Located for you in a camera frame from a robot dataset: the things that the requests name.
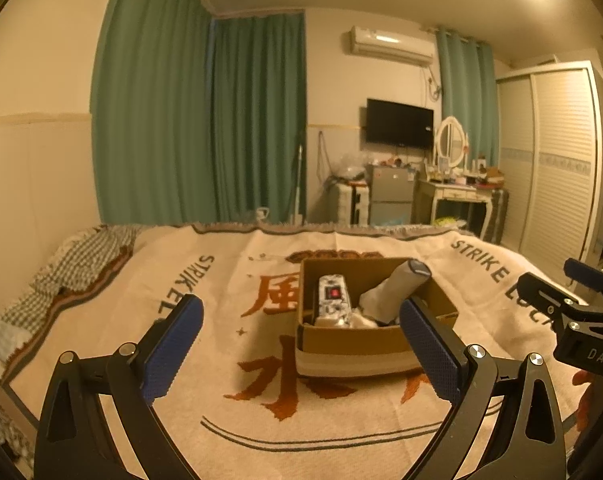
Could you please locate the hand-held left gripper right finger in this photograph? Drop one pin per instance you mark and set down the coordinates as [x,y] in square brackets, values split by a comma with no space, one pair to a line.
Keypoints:
[431,350]

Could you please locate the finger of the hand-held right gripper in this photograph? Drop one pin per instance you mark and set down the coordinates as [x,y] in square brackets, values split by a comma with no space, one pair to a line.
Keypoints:
[551,297]
[586,272]

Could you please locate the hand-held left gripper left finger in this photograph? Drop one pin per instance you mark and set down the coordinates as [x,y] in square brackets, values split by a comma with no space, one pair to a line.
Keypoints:
[174,350]

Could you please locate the white sock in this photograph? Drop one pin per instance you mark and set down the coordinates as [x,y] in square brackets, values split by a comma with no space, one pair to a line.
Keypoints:
[386,295]

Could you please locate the white lace cloth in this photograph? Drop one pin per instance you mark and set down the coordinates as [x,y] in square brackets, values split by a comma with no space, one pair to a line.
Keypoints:
[364,320]

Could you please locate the cardboard box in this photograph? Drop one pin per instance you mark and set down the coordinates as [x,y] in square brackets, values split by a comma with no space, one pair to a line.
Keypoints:
[351,345]

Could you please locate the white patterned soft packet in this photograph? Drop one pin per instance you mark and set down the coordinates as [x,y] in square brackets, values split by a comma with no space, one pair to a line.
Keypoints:
[331,305]

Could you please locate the person's right hand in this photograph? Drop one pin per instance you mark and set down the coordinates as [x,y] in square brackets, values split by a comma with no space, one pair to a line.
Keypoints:
[585,400]

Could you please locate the printed cream blanket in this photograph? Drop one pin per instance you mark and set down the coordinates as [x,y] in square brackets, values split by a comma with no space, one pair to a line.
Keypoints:
[181,270]

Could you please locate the dark suitcase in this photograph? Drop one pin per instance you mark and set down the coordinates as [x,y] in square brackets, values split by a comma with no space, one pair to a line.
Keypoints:
[496,215]

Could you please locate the white louvred wardrobe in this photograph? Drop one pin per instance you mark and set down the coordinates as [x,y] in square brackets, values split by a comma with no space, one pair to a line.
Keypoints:
[556,160]

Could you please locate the checked bedding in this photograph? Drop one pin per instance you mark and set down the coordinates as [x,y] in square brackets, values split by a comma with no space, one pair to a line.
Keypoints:
[76,270]

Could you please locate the yellow bag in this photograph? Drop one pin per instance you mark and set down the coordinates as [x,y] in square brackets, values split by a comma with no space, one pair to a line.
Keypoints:
[449,221]

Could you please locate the white dressing table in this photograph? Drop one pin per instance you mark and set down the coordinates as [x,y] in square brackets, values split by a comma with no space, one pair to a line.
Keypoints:
[454,195]

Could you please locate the small white device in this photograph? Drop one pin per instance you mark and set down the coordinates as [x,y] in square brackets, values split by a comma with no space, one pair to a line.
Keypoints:
[262,214]

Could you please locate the grey mini fridge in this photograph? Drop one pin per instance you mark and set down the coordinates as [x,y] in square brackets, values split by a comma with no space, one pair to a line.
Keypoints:
[389,192]

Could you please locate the white drawer unit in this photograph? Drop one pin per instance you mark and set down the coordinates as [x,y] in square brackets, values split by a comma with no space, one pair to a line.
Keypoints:
[346,205]

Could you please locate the white oval mirror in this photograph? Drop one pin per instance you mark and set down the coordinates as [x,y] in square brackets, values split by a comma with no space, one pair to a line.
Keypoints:
[450,140]

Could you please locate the clear plastic bag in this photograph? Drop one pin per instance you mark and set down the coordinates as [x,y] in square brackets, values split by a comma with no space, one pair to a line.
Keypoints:
[349,167]

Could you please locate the white mop pole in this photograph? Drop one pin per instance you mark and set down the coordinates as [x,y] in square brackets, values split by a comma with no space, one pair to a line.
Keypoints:
[299,180]

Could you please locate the narrow green curtain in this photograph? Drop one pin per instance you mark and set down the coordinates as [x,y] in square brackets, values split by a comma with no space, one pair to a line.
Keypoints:
[466,95]

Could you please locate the wide green curtain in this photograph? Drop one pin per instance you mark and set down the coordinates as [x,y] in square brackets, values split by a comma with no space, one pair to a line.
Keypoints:
[151,110]

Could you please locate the white air conditioner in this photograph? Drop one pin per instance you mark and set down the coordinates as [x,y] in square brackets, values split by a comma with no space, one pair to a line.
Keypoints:
[389,45]

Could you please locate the black wall television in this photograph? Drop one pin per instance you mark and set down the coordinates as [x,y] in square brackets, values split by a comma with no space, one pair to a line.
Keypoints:
[399,122]

